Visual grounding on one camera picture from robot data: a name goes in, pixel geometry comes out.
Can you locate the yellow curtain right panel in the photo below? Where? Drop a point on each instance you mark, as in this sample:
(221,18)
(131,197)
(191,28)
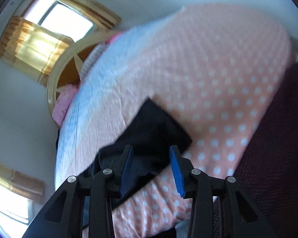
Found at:
(96,12)

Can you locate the black pants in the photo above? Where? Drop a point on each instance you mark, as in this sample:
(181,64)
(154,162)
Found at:
(151,133)

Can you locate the cream wooden headboard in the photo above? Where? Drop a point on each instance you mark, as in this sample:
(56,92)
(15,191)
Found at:
(66,69)

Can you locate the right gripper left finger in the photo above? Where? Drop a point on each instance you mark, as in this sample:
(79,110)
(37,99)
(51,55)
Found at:
(122,172)

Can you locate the yellow curtain centre panel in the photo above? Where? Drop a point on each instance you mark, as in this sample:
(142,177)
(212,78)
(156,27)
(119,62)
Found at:
(32,49)

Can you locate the pink pillow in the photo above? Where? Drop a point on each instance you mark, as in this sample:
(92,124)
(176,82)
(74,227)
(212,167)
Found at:
(67,93)

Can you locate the rear window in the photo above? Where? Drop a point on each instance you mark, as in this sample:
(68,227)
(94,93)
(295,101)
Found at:
(59,18)

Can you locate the left side window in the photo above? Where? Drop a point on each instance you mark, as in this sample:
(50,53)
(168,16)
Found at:
(16,213)

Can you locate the bed with polka dot sheet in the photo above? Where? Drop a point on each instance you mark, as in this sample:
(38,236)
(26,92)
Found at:
(213,67)

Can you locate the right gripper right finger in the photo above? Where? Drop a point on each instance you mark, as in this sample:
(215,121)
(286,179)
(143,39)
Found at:
(181,170)

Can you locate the yellow curtain panel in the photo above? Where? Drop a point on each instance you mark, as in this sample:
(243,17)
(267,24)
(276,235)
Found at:
(32,49)
(96,12)

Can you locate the yellow curtain left window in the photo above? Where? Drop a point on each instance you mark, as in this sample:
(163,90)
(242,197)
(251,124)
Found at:
(22,184)

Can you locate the striped grey pillow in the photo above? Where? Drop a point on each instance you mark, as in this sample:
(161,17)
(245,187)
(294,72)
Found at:
(92,58)

